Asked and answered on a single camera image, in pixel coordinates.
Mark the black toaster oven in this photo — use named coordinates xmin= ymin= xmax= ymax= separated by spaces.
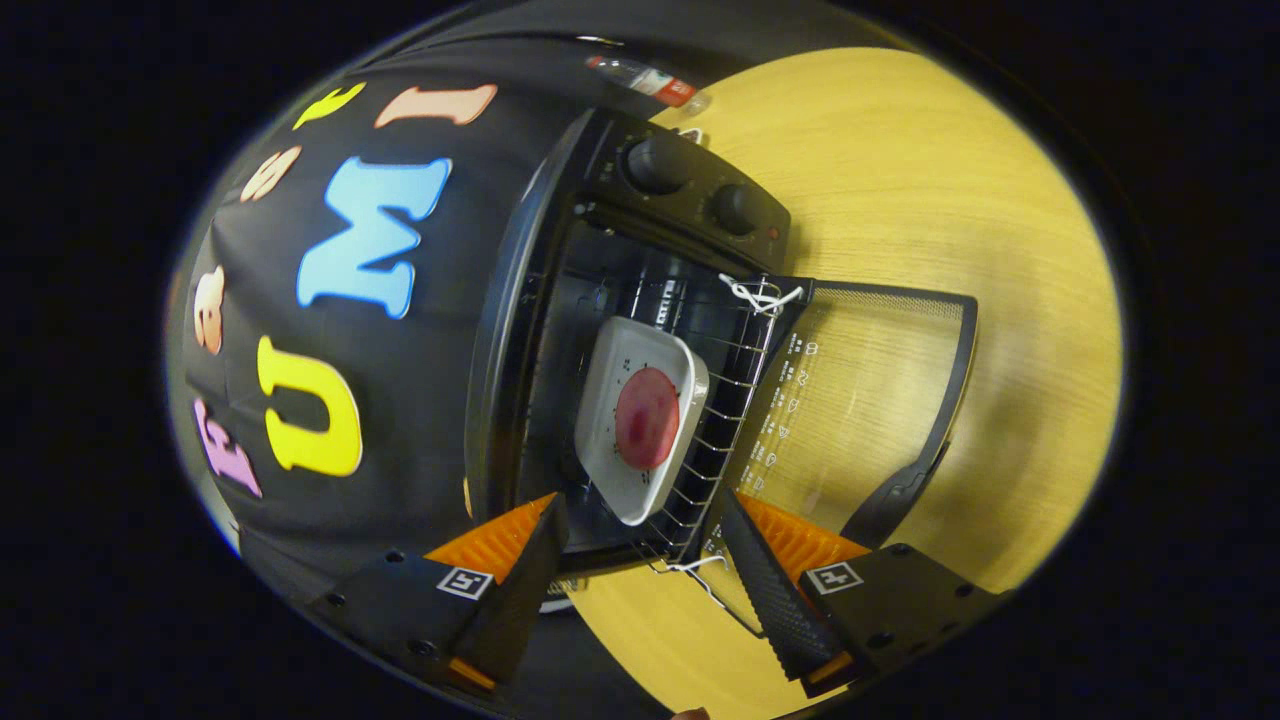
xmin=465 ymin=105 xmax=979 ymax=641

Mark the red label water bottle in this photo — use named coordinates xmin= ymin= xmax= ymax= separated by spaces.
xmin=585 ymin=55 xmax=713 ymax=113

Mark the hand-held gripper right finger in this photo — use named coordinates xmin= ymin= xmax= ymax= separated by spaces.
xmin=716 ymin=488 xmax=1001 ymax=699

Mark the pink ham slice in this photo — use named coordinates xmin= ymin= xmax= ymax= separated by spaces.
xmin=614 ymin=366 xmax=681 ymax=471

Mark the white square plate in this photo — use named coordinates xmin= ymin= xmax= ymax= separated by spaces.
xmin=574 ymin=316 xmax=711 ymax=527

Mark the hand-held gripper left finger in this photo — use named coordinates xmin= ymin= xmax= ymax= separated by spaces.
xmin=305 ymin=492 xmax=571 ymax=696

